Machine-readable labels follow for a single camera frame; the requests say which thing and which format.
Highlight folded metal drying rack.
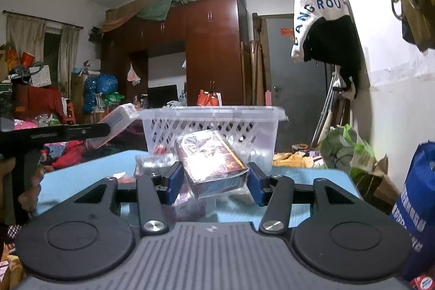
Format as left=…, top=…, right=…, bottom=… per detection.
left=310, top=67, right=342, bottom=149

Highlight dark red box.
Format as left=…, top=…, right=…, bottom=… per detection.
left=175, top=130, right=248, bottom=199

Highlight yellow patterned cloth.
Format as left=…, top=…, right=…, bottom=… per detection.
left=272, top=151, right=314, bottom=169

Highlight orange white plastic bag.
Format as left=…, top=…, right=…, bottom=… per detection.
left=197, top=90, right=222, bottom=107

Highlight red pink box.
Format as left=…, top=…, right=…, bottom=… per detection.
left=88, top=103, right=139, bottom=149

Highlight grey metal door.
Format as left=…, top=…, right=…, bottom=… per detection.
left=264, top=15, right=331, bottom=152

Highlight clear plastic basket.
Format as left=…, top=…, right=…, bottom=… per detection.
left=139, top=106, right=288, bottom=172

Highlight white black hanging jacket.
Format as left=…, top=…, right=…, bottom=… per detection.
left=291, top=0, right=363, bottom=99

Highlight clear bag printed candies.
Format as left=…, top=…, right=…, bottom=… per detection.
left=134, top=153, right=179, bottom=177

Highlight green white plastic bag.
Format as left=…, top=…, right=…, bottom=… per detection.
left=320, top=124, right=377, bottom=179

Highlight beige window curtain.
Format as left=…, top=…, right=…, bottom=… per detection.
left=6, top=13, right=46, bottom=62

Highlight dark red wooden wardrobe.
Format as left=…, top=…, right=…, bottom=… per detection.
left=101, top=0, right=248, bottom=105

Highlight blue fabric bag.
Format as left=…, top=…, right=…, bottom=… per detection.
left=390, top=141, right=435, bottom=281

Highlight black monitor screen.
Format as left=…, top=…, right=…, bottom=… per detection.
left=147, top=85, right=178, bottom=108

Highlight left hand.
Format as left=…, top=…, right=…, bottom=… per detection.
left=15, top=149, right=53, bottom=212

